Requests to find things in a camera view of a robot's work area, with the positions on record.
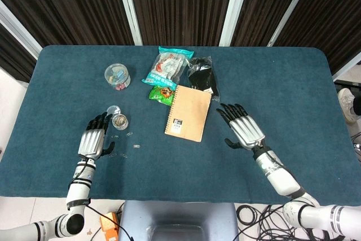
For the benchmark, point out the orange box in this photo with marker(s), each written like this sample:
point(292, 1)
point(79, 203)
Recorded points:
point(108, 225)

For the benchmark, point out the green snack bag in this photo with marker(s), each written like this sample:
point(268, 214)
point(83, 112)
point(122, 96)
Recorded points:
point(160, 95)

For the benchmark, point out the black items in clear bag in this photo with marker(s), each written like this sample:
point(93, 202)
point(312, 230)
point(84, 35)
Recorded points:
point(203, 77)

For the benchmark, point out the blue table cloth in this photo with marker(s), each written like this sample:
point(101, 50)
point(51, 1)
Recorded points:
point(180, 167)

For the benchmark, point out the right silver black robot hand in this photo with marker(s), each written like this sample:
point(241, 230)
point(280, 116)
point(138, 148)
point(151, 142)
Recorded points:
point(246, 132)

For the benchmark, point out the kraft spiral notebook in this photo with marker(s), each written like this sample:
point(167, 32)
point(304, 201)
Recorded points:
point(189, 114)

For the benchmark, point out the white partition post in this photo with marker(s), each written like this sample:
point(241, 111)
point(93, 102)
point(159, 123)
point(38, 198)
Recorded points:
point(19, 29)
point(235, 6)
point(292, 6)
point(128, 6)
point(348, 70)

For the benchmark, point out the teal snack bag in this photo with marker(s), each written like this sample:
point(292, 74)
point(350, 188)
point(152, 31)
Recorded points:
point(166, 66)

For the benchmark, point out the clear round lid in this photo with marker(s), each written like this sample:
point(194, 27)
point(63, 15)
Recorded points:
point(113, 110)

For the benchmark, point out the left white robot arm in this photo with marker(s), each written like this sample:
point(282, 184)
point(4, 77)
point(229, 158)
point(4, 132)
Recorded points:
point(79, 190)

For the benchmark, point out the grey sneaker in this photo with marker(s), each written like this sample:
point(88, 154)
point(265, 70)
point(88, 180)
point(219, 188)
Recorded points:
point(347, 105)

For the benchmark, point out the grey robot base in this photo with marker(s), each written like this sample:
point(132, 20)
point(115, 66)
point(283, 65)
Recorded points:
point(177, 221)

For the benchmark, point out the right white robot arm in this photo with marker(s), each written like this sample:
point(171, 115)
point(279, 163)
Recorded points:
point(282, 180)

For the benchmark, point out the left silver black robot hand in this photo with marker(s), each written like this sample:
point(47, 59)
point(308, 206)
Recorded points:
point(90, 143)

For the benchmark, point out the small clip container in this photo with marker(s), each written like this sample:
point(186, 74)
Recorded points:
point(120, 122)

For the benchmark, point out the clear jar of binder clips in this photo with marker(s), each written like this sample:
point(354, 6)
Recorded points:
point(117, 77)

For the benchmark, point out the dark brown partition panel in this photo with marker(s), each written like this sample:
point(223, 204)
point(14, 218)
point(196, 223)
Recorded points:
point(265, 4)
point(62, 4)
point(183, 4)
point(14, 54)
point(332, 15)

